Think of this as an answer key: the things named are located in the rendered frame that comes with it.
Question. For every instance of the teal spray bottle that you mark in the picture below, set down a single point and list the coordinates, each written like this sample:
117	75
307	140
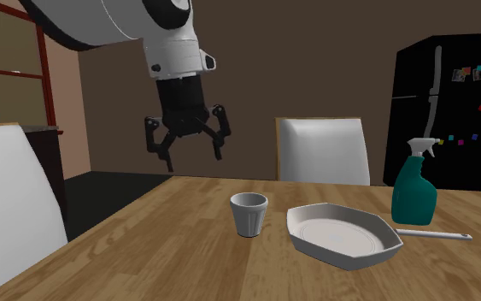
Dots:
414	196

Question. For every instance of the red framed window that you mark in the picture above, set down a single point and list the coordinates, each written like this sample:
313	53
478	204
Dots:
44	75

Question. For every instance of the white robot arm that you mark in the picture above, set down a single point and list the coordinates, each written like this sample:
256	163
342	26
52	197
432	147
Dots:
98	21

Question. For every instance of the wooden table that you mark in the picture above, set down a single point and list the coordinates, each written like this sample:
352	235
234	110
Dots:
140	250

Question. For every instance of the white ribbed cup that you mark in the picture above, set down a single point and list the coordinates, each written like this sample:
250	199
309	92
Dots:
249	219

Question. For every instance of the black refrigerator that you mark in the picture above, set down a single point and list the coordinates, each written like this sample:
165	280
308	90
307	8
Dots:
465	158

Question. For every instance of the white chair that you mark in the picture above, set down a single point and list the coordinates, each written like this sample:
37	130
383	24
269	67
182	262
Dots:
323	154
7	208

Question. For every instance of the white stick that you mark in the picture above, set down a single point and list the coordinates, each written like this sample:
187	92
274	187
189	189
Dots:
431	234

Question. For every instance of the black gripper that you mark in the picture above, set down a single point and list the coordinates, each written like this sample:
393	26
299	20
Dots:
181	104

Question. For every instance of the white octagonal dish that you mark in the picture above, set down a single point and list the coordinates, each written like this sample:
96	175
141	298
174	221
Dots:
340	239

